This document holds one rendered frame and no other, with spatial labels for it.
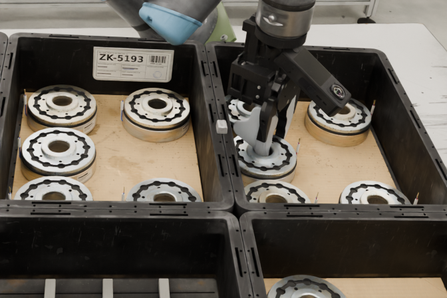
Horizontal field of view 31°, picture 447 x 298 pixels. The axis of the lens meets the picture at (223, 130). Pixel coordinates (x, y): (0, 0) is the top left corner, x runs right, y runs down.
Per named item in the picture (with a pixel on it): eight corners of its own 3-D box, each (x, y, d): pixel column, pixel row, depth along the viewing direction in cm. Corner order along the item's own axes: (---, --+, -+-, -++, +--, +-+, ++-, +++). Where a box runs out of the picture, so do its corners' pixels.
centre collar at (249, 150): (283, 162, 116) (284, 158, 116) (251, 164, 115) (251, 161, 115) (273, 142, 120) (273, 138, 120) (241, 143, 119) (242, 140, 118)
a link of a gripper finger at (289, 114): (258, 121, 127) (261, 78, 120) (291, 136, 125) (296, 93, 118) (248, 134, 125) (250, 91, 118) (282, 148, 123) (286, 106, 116)
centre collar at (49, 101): (46, 94, 123) (46, 90, 123) (79, 94, 124) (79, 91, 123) (44, 112, 119) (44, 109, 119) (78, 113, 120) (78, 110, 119)
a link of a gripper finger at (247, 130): (231, 150, 121) (245, 95, 117) (265, 166, 119) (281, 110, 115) (221, 156, 118) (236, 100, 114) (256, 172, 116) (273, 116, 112)
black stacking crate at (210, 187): (12, 96, 130) (10, 35, 123) (195, 102, 135) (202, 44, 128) (-16, 279, 99) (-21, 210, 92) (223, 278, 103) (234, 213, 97)
